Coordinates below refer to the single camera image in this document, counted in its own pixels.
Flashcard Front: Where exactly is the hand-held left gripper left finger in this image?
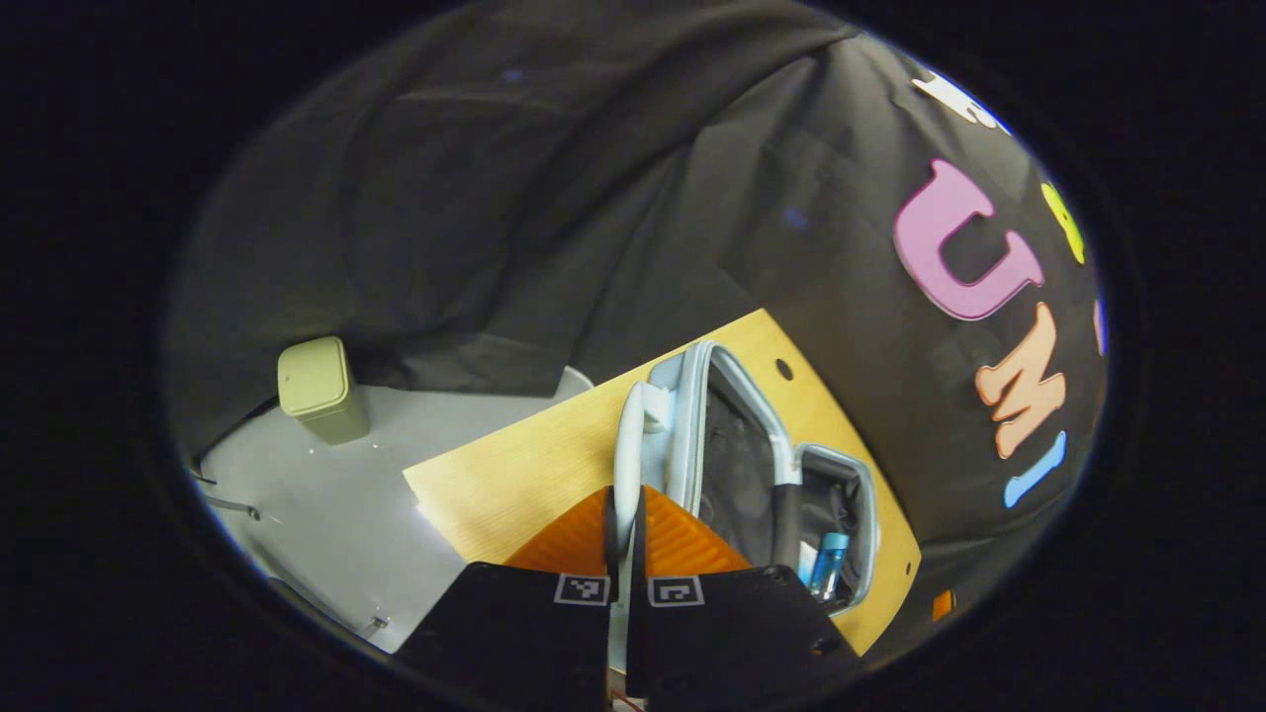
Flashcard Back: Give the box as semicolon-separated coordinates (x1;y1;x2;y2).
394;485;620;712

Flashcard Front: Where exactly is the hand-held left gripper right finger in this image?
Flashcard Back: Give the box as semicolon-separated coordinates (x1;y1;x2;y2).
626;485;866;705

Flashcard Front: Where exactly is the blue cap skincare bottle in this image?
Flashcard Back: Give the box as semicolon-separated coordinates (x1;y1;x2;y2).
809;532;852;602

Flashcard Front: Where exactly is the white suitcase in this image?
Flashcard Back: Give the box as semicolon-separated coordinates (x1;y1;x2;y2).
613;341;881;673

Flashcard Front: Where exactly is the pale green trash bin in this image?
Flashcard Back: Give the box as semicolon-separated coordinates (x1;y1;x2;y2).
277;336;372;446

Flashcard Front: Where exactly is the black backdrop cloth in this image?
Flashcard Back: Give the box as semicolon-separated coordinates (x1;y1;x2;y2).
163;0;1109;664

